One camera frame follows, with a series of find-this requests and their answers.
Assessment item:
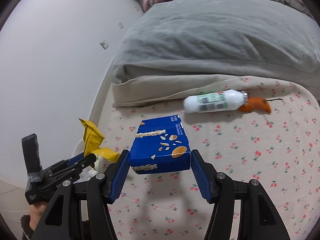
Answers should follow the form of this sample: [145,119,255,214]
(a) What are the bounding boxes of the blue almond drink carton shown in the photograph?
[129,115,191,174]

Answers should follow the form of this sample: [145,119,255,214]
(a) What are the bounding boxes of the grey duvet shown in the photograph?
[111,0,319,97]

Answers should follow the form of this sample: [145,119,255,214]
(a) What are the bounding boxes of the yellow snack bag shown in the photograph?
[79,119,120,163]

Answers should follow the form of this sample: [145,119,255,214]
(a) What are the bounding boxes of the person's left hand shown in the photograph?
[21,202,48,240]

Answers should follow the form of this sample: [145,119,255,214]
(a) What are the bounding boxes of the white AD milk bottle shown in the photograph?
[183,89,248,114]

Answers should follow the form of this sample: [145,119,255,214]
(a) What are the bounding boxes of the white wall socket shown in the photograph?
[100,40,109,50]

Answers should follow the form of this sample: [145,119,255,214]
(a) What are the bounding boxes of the orange fruit peel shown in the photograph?
[238,97,281,114]

